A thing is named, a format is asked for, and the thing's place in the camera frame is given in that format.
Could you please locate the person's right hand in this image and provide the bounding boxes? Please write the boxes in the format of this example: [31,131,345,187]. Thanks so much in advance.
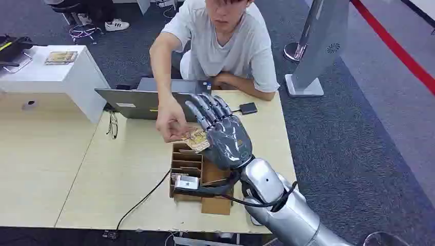
[155,96,191,144]

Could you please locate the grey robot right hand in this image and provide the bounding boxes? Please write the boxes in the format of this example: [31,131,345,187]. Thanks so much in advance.
[185,94,254,171]

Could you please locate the person's left hand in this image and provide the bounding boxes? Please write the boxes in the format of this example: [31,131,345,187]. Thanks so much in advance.
[211,72,233,88]

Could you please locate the grey laptop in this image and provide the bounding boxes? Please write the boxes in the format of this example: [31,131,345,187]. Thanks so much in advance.
[94,77,213,122]

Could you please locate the black adapter box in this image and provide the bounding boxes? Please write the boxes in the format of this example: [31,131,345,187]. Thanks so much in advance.
[239,102,258,115]

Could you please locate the person at desk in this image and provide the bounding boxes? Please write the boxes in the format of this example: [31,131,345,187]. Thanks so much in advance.
[149,0,280,144]

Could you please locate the eyeglasses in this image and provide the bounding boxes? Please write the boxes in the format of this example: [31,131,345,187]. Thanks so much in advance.
[106,110,119,140]

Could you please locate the wooden card box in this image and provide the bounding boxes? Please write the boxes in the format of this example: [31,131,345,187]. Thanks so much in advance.
[169,142,235,216]

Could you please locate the chrome stanchion base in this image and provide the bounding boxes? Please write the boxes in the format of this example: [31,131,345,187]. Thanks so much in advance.
[284,41,308,64]

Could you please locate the grey panel under desk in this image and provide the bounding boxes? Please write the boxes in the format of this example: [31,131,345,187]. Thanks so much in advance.
[173,236,239,246]

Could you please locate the grey kiosk stand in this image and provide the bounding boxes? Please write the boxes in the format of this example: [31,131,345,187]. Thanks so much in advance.
[285,0,351,98]

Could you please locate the white cabinet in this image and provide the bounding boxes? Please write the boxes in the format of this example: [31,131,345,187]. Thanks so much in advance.
[0,45,110,125]

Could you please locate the stack of yellow cards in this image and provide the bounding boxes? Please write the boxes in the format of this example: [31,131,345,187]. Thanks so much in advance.
[44,51,78,66]

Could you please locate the person in background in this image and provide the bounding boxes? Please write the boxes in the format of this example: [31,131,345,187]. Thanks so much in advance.
[80,0,130,32]

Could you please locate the black stool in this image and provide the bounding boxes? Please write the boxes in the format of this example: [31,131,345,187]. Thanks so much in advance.
[46,0,84,26]

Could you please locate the clear flat tray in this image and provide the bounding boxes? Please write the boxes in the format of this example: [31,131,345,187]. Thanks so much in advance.
[2,51,34,74]

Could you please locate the red floor tape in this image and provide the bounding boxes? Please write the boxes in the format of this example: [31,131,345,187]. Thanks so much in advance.
[350,0,435,97]

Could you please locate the chrome round base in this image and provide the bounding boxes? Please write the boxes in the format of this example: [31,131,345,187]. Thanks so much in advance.
[363,231,409,246]

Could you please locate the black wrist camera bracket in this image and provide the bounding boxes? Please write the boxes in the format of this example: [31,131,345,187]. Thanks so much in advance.
[173,171,241,198]

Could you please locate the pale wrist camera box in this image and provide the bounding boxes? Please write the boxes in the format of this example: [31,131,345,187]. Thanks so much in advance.
[174,175,201,191]

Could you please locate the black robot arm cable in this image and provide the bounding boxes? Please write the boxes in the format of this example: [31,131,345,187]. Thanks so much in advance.
[221,180,299,209]

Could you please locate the long black desk cable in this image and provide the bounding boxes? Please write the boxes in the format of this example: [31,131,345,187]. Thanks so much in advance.
[115,169,172,233]

